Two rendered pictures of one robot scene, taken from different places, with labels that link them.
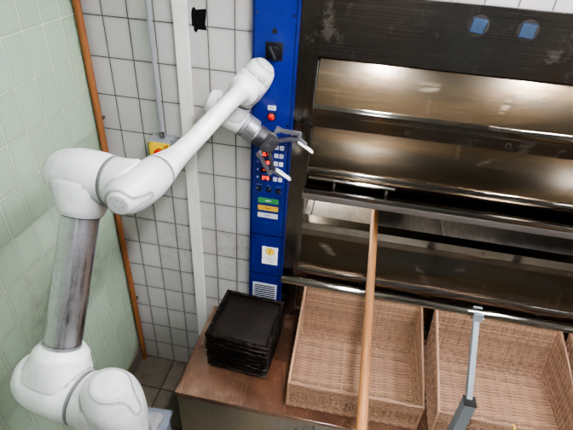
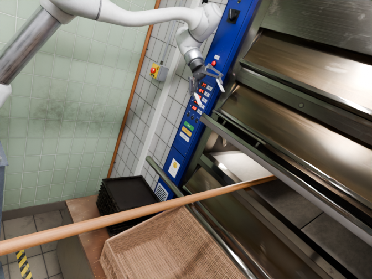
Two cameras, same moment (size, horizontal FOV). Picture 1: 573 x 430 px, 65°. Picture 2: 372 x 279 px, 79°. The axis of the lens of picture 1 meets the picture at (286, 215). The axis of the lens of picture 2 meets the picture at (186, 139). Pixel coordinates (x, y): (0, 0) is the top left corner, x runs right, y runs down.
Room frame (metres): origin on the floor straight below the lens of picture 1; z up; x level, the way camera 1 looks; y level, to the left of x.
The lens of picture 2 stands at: (0.53, -0.64, 1.71)
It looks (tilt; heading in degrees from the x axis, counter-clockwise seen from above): 22 degrees down; 33
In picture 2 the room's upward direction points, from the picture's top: 22 degrees clockwise
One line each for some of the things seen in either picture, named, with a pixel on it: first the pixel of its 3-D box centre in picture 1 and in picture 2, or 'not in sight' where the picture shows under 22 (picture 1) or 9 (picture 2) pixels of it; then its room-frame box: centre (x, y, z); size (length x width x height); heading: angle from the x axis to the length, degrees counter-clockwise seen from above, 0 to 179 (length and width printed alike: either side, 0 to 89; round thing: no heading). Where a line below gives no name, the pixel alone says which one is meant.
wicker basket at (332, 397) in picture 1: (356, 351); (172, 270); (1.30, -0.35, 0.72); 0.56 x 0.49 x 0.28; 82
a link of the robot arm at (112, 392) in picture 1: (112, 405); not in sight; (0.70, 0.44, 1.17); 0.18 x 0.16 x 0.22; 74
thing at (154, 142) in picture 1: (163, 148); (158, 71); (1.66, 0.53, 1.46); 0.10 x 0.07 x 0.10; 81
